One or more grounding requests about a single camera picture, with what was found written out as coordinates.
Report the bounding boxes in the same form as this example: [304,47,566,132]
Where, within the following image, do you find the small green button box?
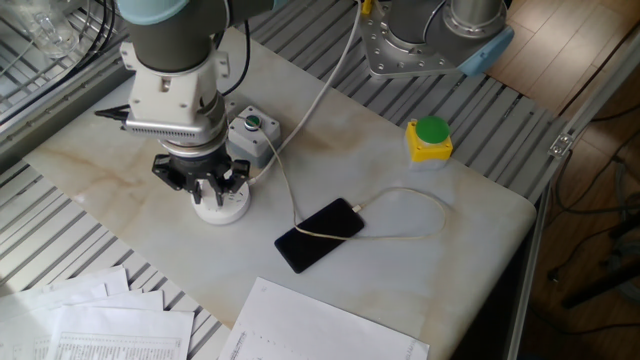
[227,105,282,169]

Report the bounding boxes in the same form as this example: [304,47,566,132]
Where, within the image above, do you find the black smartphone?
[273,197,366,275]

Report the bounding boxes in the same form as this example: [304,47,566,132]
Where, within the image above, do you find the white marble slab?
[22,27,537,360]

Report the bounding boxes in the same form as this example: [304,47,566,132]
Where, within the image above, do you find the clear plastic container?
[9,0,81,59]

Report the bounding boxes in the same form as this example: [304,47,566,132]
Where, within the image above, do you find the round white power socket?
[191,182,251,226]

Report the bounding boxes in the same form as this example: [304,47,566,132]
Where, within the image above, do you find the black wrist cable with sensor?
[93,19,251,126]

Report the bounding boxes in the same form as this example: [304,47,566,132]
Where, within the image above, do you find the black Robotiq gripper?
[152,149,251,207]

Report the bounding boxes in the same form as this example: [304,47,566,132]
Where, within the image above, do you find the white socket power cord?
[247,0,376,187]

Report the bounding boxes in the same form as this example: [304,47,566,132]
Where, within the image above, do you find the paper sheet with handwritten list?
[217,276,431,360]

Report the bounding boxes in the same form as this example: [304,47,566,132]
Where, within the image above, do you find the aluminium frame leg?
[502,182,554,360]

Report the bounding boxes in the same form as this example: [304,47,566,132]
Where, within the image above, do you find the paper sheet with printed table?
[44,304,196,360]

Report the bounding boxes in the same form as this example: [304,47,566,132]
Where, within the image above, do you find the white paper sheet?
[0,264,131,311]
[74,289,166,314]
[42,282,109,301]

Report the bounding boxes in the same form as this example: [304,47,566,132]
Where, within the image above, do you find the aluminium frame rail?
[0,49,136,169]
[547,29,640,161]

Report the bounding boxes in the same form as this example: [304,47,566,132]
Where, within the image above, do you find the beige phone charging cable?
[232,114,447,242]

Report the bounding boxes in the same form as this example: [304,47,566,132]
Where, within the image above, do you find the yellow box green mushroom button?
[403,115,454,173]

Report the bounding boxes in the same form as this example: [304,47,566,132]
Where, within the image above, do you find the black tripod stand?
[547,209,640,310]

